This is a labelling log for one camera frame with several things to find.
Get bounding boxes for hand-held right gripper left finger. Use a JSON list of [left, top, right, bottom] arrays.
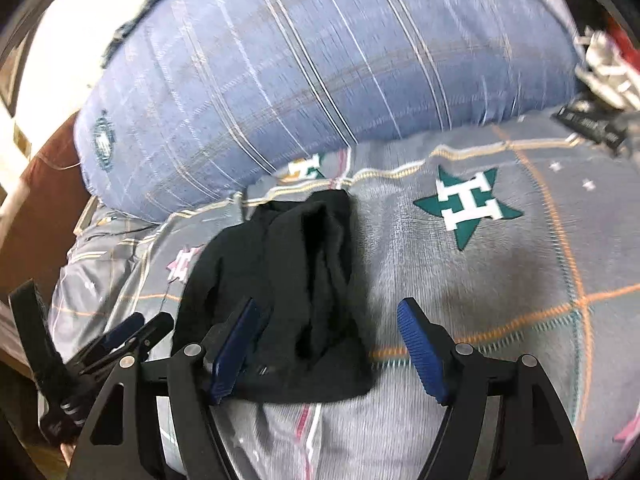
[[67, 296, 274, 480]]

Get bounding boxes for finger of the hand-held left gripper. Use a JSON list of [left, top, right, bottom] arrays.
[[67, 311, 147, 363], [80, 311, 175, 376]]

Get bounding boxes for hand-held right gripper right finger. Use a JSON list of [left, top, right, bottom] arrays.
[[396, 296, 590, 480]]

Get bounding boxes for black pants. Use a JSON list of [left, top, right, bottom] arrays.
[[170, 189, 377, 407]]

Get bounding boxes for grey star print bedsheet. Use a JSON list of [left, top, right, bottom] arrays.
[[47, 110, 640, 480]]

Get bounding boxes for brown wooden headboard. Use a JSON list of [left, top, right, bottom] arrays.
[[0, 124, 98, 313]]

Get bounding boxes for blue plaid pillow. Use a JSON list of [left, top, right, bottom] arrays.
[[72, 0, 585, 225]]

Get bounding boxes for red plastic bag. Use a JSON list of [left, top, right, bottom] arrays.
[[607, 22, 640, 56]]

